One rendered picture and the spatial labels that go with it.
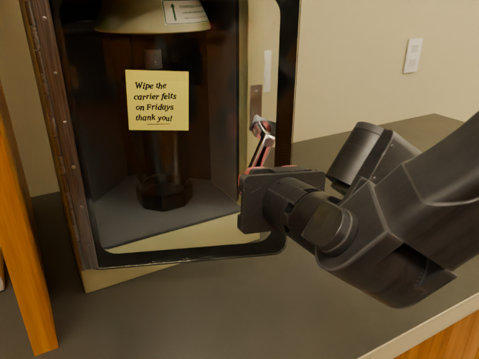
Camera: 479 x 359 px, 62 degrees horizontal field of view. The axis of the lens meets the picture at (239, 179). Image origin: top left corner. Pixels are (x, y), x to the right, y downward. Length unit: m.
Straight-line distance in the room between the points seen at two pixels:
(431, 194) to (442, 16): 1.43
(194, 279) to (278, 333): 0.17
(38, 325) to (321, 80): 1.03
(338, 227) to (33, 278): 0.39
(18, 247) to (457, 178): 0.45
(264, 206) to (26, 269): 0.29
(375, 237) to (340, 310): 0.38
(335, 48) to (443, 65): 0.55
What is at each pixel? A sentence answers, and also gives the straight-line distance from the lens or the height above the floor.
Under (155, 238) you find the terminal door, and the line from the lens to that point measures 0.61.
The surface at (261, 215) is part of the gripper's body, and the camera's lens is 0.43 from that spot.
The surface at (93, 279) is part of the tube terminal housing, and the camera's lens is 0.68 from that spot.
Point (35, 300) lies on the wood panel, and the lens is 0.57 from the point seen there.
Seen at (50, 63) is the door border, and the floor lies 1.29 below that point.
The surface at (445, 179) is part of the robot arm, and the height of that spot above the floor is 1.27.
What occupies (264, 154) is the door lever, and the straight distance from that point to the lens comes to 0.50.
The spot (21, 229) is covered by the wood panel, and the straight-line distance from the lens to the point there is 0.52.
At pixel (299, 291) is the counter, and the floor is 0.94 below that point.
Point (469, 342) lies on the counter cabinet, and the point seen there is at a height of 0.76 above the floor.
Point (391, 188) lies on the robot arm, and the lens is 0.29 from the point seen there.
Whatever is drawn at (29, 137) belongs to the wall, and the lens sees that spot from 1.02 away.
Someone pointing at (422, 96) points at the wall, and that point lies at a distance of 1.70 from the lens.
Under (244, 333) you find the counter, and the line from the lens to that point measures 0.60.
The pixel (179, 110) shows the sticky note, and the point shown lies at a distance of 0.53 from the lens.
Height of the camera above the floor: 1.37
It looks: 25 degrees down
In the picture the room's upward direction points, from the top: straight up
